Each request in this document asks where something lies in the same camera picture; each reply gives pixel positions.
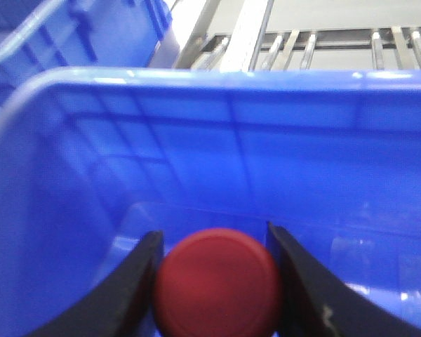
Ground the steel roller rack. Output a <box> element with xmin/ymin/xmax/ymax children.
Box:
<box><xmin>171</xmin><ymin>1</ymin><xmax>421</xmax><ymax>72</ymax></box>

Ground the left blue plastic crate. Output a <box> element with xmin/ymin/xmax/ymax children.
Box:
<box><xmin>0</xmin><ymin>1</ymin><xmax>172</xmax><ymax>110</ymax></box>

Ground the blue plastic crate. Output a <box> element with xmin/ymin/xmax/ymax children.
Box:
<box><xmin>0</xmin><ymin>1</ymin><xmax>172</xmax><ymax>110</ymax></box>
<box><xmin>0</xmin><ymin>67</ymin><xmax>421</xmax><ymax>336</ymax></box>

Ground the red mushroom push button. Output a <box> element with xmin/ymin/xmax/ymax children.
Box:
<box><xmin>153</xmin><ymin>228</ymin><xmax>283</xmax><ymax>336</ymax></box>

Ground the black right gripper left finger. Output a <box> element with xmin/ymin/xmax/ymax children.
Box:
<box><xmin>28</xmin><ymin>231</ymin><xmax>164</xmax><ymax>336</ymax></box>

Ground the right blue plastic crate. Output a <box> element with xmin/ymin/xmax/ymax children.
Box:
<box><xmin>0</xmin><ymin>67</ymin><xmax>421</xmax><ymax>336</ymax></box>

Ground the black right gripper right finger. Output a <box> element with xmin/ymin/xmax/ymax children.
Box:
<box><xmin>266</xmin><ymin>221</ymin><xmax>421</xmax><ymax>336</ymax></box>

